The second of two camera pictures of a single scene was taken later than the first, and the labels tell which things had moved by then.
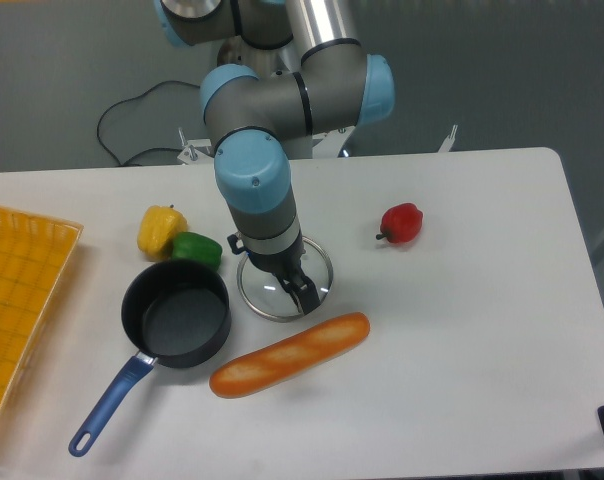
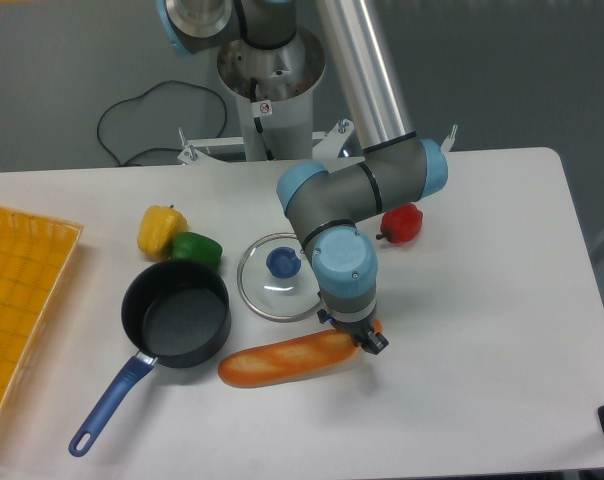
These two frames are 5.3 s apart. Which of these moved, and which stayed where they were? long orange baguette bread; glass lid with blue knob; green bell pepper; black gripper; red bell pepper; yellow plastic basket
Moved: long orange baguette bread; black gripper
Stayed: glass lid with blue knob; green bell pepper; red bell pepper; yellow plastic basket
